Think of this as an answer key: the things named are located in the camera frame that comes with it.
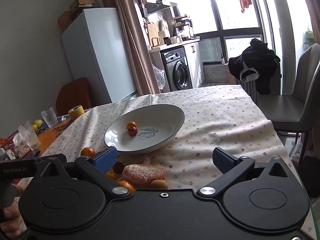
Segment small orange tangerine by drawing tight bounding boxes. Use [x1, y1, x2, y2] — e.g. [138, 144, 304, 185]
[106, 171, 119, 181]

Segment large orange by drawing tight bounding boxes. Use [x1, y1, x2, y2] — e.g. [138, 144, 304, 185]
[118, 180, 136, 194]

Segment small dark red apple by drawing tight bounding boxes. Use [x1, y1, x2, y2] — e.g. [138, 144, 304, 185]
[127, 126, 138, 137]

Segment small orange kumquat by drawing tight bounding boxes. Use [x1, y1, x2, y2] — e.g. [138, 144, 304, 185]
[126, 121, 137, 129]

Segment small brown kiwi fruit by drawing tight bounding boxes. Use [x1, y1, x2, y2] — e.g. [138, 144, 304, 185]
[150, 179, 169, 190]

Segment white kitchen cabinet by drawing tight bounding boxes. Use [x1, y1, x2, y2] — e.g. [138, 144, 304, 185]
[184, 42, 205, 88]

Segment black kitchen dish rack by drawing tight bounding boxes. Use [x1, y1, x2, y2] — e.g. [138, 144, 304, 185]
[173, 15, 196, 41]

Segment person's left hand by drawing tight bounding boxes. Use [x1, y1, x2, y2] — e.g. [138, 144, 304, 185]
[1, 183, 25, 239]

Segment orange mandarin on cloth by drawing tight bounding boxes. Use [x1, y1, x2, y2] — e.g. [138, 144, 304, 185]
[80, 147, 96, 158]

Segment clear tilted glass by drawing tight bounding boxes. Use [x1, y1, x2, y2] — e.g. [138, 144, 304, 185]
[17, 120, 41, 150]

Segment orange table mat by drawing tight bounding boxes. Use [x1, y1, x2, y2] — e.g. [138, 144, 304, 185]
[38, 119, 72, 155]

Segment yellow lemon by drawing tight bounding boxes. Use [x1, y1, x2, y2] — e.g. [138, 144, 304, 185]
[32, 119, 43, 132]

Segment yellow tape roll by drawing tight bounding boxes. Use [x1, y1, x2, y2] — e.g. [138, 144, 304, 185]
[68, 105, 85, 121]

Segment white bowl with blue rim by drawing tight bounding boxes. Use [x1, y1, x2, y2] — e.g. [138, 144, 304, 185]
[104, 104, 185, 154]

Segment clear drinking glass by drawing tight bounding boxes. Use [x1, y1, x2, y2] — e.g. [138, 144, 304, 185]
[41, 107, 59, 128]

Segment brown wooden chair back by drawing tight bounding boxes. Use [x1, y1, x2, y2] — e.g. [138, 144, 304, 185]
[56, 78, 92, 116]

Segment grey leather chair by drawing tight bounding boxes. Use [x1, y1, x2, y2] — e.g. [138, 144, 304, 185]
[258, 43, 319, 164]

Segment grey washing machine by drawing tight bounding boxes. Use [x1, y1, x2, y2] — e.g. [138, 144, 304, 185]
[161, 46, 193, 92]

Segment black clothes on chair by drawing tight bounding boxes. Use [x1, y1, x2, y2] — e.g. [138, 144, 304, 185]
[228, 38, 280, 95]

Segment white refrigerator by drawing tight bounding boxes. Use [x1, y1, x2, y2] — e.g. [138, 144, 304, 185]
[61, 8, 137, 106]

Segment pink left curtain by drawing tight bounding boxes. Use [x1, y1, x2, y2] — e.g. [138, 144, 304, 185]
[104, 0, 160, 95]

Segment cardboard boxes on fridge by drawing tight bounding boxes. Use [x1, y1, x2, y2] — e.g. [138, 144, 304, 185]
[57, 0, 96, 33]

